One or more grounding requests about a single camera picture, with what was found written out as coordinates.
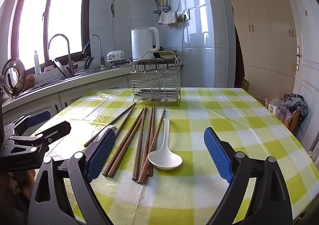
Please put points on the white electric kettle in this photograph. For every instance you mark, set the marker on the white electric kettle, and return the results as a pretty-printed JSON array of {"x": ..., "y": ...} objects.
[{"x": 142, "y": 42}]

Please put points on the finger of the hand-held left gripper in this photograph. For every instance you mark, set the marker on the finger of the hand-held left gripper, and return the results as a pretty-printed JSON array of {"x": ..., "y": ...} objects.
[
  {"x": 37, "y": 117},
  {"x": 58, "y": 129}
]

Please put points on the pile of grey clothes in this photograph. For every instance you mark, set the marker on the pile of grey clothes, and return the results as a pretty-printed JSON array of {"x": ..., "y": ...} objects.
[{"x": 295, "y": 104}]

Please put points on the hanging white rag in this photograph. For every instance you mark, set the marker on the hanging white rag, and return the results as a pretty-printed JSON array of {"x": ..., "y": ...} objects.
[{"x": 167, "y": 19}]

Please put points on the white door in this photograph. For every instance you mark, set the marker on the white door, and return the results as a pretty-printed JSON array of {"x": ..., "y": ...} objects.
[{"x": 309, "y": 77}]

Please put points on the patterned upturned bowl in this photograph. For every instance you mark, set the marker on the patterned upturned bowl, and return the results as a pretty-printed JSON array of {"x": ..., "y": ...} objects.
[{"x": 116, "y": 55}]

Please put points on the glass pot lid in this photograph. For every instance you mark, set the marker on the glass pot lid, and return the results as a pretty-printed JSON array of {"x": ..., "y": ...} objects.
[{"x": 15, "y": 75}]

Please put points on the green checked tablecloth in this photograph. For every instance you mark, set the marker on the green checked tablecloth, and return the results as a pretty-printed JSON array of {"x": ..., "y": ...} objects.
[{"x": 211, "y": 105}]

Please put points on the dish with green food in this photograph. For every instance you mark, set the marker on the dish with green food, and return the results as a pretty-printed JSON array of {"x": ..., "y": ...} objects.
[{"x": 167, "y": 54}]

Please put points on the small curved faucet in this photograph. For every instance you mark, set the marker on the small curved faucet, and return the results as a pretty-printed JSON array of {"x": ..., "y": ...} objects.
[{"x": 101, "y": 50}]

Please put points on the tall curved kitchen faucet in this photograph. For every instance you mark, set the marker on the tall curved kitchen faucet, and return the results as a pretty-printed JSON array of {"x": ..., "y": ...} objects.
[{"x": 70, "y": 60}]

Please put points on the dark thin chopstick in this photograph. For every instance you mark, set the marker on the dark thin chopstick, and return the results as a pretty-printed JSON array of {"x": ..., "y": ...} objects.
[{"x": 112, "y": 124}]

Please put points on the wall power outlet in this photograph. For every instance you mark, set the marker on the wall power outlet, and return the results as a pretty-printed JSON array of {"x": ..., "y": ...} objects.
[{"x": 185, "y": 14}]

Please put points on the dark wall hook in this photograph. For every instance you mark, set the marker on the dark wall hook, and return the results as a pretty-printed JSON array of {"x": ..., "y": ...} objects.
[{"x": 113, "y": 9}]

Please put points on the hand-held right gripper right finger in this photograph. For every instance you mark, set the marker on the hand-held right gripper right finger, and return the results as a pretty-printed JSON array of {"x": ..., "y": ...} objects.
[{"x": 218, "y": 155}]

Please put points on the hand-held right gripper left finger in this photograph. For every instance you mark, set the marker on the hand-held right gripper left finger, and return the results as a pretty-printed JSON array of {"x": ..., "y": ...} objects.
[{"x": 102, "y": 152}]

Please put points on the clear plastic bag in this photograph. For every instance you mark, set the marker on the clear plastic bag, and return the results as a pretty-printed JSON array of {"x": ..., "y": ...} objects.
[{"x": 281, "y": 112}]

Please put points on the white wall cupboard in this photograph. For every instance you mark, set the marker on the white wall cupboard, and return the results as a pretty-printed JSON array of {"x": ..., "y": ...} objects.
[{"x": 259, "y": 15}]

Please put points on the person's left hand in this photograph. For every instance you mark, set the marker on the person's left hand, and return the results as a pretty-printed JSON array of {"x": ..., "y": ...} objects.
[{"x": 10, "y": 181}]

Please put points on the kitchen window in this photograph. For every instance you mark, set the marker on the kitchen window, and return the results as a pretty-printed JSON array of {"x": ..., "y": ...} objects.
[{"x": 64, "y": 15}]

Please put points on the white plastic bottle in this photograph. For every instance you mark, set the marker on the white plastic bottle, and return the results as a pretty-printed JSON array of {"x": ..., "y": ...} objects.
[{"x": 37, "y": 64}]

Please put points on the white ceramic spoon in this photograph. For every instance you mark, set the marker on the white ceramic spoon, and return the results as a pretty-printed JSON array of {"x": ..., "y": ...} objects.
[{"x": 164, "y": 161}]

